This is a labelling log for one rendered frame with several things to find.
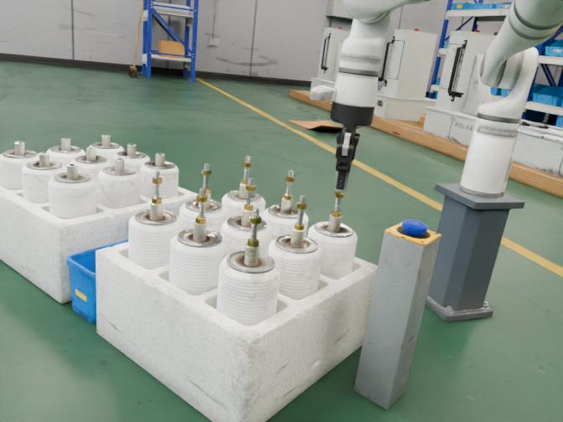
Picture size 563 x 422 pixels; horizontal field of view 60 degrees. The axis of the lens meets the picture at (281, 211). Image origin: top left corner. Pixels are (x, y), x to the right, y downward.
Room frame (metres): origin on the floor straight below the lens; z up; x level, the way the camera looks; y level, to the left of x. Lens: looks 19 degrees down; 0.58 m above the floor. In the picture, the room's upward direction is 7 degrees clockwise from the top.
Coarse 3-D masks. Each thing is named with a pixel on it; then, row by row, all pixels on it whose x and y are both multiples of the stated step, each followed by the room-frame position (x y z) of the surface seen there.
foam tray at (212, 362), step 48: (96, 288) 0.81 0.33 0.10; (144, 288) 0.72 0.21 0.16; (336, 288) 0.77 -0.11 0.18; (144, 336) 0.72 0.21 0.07; (192, 336) 0.65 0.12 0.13; (240, 336) 0.59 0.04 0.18; (288, 336) 0.66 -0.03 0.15; (336, 336) 0.78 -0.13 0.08; (192, 384) 0.65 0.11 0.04; (240, 384) 0.59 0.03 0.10; (288, 384) 0.67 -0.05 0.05
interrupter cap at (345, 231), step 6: (318, 222) 0.90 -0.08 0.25; (324, 222) 0.91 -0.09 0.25; (318, 228) 0.87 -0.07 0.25; (324, 228) 0.88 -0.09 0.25; (342, 228) 0.89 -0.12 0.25; (348, 228) 0.89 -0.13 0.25; (324, 234) 0.84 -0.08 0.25; (330, 234) 0.84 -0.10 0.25; (336, 234) 0.85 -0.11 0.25; (342, 234) 0.85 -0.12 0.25; (348, 234) 0.85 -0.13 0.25
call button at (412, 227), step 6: (402, 222) 0.74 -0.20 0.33; (408, 222) 0.74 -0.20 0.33; (414, 222) 0.74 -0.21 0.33; (420, 222) 0.75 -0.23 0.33; (408, 228) 0.72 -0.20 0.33; (414, 228) 0.72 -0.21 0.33; (420, 228) 0.72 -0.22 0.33; (426, 228) 0.73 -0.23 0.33; (414, 234) 0.72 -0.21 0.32; (420, 234) 0.73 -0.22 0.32
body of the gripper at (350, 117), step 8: (336, 104) 0.86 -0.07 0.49; (336, 112) 0.85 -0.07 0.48; (344, 112) 0.84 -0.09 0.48; (352, 112) 0.84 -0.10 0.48; (360, 112) 0.84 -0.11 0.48; (368, 112) 0.85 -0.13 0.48; (336, 120) 0.85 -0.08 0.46; (344, 120) 0.84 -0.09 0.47; (352, 120) 0.84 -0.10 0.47; (360, 120) 0.84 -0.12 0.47; (368, 120) 0.85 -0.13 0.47; (344, 128) 0.84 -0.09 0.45; (352, 128) 0.84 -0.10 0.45; (344, 136) 0.84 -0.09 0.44; (352, 136) 0.84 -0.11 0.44; (352, 144) 0.84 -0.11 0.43
